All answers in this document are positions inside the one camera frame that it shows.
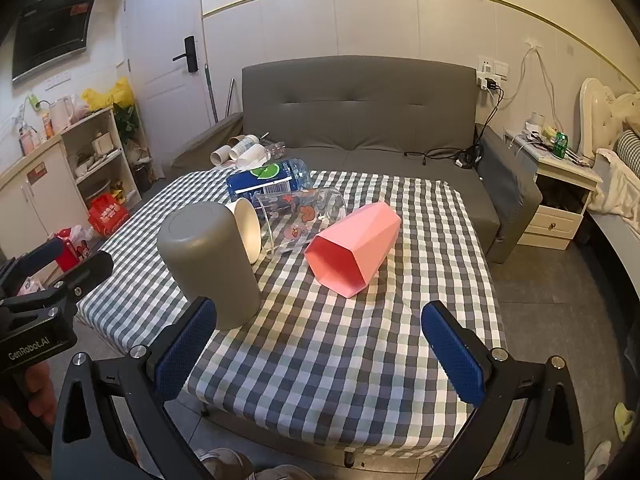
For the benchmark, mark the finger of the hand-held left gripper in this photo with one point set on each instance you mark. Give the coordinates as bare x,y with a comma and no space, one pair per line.
85,270
42,255

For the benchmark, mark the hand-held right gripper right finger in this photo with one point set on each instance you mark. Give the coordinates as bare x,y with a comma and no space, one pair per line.
452,355

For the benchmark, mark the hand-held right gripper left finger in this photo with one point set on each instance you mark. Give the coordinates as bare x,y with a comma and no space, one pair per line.
185,350

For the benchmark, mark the grey plastic cup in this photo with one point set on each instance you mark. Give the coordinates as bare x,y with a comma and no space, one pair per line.
210,265

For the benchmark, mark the white paper cup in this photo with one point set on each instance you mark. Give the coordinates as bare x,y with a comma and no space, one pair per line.
247,230

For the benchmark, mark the pink faceted cup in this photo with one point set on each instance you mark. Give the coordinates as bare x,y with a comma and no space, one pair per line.
350,250

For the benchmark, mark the clear printed glass cup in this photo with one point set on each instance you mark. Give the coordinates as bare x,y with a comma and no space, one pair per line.
295,220

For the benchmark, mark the person's left hand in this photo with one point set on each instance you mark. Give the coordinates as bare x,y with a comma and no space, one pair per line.
42,395

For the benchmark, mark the red and white bag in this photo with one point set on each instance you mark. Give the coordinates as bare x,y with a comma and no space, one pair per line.
70,250

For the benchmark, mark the white kitchen cabinet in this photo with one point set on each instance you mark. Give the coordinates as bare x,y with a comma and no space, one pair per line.
30,200

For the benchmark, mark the red shopping bag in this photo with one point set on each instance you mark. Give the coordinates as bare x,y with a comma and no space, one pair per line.
107,215

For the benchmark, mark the pink bottle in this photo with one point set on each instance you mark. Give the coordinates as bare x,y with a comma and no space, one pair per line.
26,142

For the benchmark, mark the white shoe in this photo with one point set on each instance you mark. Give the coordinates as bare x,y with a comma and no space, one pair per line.
225,465
282,474

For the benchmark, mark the orange bottle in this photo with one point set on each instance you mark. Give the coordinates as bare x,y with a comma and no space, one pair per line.
48,126

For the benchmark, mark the checked tablecloth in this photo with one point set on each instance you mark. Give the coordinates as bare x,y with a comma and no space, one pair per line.
320,360

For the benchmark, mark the white shelf unit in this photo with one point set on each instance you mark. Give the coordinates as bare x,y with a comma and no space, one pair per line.
117,140

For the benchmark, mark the pale pink kettle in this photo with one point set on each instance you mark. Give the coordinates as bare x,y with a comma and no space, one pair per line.
61,115

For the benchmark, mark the green plant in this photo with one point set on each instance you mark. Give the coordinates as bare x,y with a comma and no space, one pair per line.
127,122

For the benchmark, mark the white nightstand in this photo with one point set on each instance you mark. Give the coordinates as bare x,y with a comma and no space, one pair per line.
555,220

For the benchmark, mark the yellow plastic bag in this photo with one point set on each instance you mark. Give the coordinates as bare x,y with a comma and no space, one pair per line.
110,94

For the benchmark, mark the brown cardboard tube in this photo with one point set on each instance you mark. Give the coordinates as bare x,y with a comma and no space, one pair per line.
220,155

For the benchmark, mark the white slipper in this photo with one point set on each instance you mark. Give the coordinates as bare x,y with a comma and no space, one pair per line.
599,460

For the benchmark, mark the pale green slipper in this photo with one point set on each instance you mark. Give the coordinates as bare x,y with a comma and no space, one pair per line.
624,421

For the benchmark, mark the blue label water bottle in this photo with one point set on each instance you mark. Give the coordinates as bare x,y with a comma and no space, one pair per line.
260,180

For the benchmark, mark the white printed tube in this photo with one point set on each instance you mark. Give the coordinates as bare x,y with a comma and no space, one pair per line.
244,146

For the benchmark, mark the small clear plastic bottle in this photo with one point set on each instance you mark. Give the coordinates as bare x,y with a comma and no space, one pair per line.
275,151

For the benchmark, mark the black range hood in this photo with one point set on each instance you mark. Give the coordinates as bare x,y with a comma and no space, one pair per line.
50,35

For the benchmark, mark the cream blanket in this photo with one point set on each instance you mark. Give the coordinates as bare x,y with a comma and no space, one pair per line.
617,190

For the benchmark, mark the green drink can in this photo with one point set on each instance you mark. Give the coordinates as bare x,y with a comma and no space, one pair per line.
561,145

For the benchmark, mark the black door lock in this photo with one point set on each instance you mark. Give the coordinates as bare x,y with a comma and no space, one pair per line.
187,52

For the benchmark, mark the white door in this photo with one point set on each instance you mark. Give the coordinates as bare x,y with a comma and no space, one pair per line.
160,35

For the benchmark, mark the grey sofa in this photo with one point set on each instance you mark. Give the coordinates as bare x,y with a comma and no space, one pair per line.
350,110

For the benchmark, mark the checked pillow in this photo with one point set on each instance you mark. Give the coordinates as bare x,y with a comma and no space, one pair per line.
629,152

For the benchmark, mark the white plug adapter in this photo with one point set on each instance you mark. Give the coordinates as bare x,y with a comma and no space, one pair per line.
487,83

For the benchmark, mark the cream bed headboard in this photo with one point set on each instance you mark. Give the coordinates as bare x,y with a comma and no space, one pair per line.
597,110

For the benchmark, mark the white wall socket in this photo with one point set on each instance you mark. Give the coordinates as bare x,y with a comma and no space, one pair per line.
492,66

